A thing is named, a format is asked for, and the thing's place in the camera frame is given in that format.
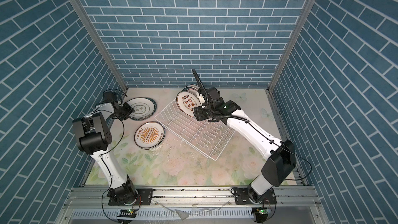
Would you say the large cloud-motif plate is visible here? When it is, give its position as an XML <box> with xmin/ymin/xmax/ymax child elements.
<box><xmin>126</xmin><ymin>97</ymin><xmax>157</xmax><ymax>121</ymax></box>

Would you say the white wire dish rack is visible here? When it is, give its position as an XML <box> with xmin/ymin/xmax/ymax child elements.
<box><xmin>155</xmin><ymin>101</ymin><xmax>235</xmax><ymax>161</ymax></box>

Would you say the small orange sunburst plate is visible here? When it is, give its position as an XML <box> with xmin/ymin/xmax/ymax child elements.
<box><xmin>134</xmin><ymin>121</ymin><xmax>165</xmax><ymax>150</ymax></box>

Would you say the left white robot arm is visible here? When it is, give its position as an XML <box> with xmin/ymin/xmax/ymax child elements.
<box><xmin>73</xmin><ymin>102</ymin><xmax>138</xmax><ymax>205</ymax></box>

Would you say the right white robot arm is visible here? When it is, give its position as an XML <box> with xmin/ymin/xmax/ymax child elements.
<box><xmin>194</xmin><ymin>88</ymin><xmax>296</xmax><ymax>202</ymax></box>

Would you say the large red-lettered plate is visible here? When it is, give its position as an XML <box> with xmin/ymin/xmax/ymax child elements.
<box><xmin>176</xmin><ymin>91</ymin><xmax>200</xmax><ymax>117</ymax></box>
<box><xmin>183</xmin><ymin>85</ymin><xmax>200</xmax><ymax>93</ymax></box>

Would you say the back large red-lettered plate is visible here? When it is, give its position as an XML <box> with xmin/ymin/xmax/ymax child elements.
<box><xmin>183</xmin><ymin>85</ymin><xmax>200</xmax><ymax>93</ymax></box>

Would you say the left circuit board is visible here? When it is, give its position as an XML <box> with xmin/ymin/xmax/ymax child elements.
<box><xmin>117</xmin><ymin>208</ymin><xmax>137</xmax><ymax>219</ymax></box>

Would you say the circuit board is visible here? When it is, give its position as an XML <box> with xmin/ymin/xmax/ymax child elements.
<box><xmin>117</xmin><ymin>208</ymin><xmax>137</xmax><ymax>219</ymax></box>
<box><xmin>251</xmin><ymin>207</ymin><xmax>272</xmax><ymax>224</ymax></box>

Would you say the right circuit board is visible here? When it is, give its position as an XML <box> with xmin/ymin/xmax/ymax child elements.
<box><xmin>251</xmin><ymin>207</ymin><xmax>272</xmax><ymax>224</ymax></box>

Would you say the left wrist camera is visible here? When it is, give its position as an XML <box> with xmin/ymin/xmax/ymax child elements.
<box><xmin>102</xmin><ymin>91</ymin><xmax>119</xmax><ymax>104</ymax></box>

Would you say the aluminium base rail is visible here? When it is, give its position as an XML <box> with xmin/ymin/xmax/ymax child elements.
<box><xmin>56</xmin><ymin>186</ymin><xmax>328</xmax><ymax>224</ymax></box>

